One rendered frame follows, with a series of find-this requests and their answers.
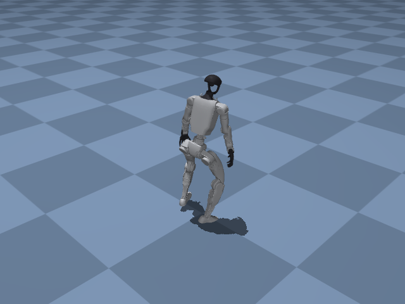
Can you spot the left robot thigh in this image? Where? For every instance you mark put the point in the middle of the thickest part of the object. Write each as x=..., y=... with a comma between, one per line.
x=190, y=159

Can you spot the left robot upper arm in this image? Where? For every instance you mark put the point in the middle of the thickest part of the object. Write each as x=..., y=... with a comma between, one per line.
x=188, y=108

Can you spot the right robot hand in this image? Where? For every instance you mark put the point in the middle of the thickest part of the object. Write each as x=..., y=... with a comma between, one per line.
x=231, y=155

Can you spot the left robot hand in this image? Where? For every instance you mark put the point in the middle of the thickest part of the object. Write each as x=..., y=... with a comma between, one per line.
x=183, y=137

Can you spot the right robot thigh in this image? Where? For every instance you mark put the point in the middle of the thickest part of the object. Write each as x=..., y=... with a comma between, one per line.
x=210, y=159

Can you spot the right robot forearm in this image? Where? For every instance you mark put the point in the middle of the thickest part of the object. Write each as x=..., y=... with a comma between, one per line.
x=228, y=139

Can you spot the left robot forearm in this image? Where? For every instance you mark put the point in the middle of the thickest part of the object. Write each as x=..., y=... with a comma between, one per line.
x=185, y=126

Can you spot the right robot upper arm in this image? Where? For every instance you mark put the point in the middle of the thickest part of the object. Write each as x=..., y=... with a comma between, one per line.
x=222, y=110

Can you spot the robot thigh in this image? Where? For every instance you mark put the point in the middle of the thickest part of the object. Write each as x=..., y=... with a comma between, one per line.
x=210, y=159
x=190, y=159

